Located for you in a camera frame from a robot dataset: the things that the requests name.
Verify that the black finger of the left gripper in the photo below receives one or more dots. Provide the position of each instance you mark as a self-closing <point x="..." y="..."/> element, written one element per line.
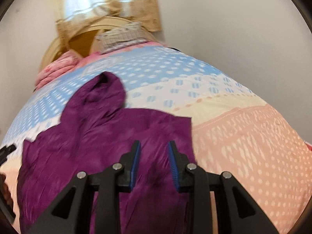
<point x="5" y="152"/>

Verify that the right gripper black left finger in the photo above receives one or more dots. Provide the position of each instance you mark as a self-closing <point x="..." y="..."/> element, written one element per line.
<point x="71" y="210"/>

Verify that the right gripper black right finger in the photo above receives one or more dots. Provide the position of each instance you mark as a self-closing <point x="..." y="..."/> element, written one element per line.
<point x="217" y="197"/>

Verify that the purple puffer hooded jacket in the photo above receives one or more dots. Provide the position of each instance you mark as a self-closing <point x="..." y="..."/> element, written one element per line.
<point x="95" y="130"/>

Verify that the polka dot bed quilt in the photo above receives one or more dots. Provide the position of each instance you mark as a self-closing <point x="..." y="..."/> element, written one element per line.
<point x="233" y="129"/>

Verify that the pink folded blanket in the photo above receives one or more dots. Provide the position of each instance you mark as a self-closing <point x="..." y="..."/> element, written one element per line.
<point x="65" y="63"/>

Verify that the cream wooden headboard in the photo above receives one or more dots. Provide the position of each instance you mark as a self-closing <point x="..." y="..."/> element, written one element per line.
<point x="84" y="42"/>

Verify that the beige curtain behind headboard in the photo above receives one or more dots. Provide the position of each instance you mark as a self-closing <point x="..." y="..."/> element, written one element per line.
<point x="74" y="15"/>

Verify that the striped grey pillow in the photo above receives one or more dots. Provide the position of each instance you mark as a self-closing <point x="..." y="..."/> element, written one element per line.
<point x="121" y="37"/>

